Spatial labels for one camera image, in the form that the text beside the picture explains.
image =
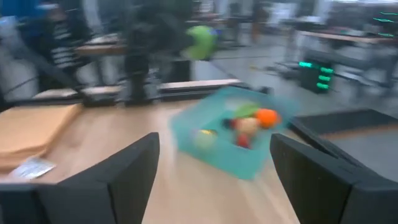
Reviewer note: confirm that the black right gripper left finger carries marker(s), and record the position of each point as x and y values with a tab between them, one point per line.
124	183

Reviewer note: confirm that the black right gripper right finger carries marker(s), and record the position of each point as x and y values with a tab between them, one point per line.
323	189

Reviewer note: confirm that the textured orange toy tangerine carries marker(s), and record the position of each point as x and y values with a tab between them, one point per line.
268	118

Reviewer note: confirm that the yellow toy lemon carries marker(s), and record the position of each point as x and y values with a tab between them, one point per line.
205	138

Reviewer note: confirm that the pink toy raspberry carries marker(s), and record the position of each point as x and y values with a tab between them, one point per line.
243	141

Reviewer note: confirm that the tan toy potato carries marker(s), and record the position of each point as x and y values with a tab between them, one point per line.
247	126

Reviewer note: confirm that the small black toy blackberry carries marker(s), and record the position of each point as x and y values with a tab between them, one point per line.
229	123

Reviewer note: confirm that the white paper tag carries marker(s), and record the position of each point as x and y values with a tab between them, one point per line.
31	169

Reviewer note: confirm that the teal translucent plastic container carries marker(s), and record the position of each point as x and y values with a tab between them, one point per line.
217	158

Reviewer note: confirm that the folded yellow cloth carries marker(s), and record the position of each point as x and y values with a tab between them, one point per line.
34	130

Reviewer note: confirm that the black device with green lights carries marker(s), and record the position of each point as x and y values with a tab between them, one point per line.
315	77

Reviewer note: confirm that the person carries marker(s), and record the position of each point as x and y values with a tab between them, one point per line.
62	40

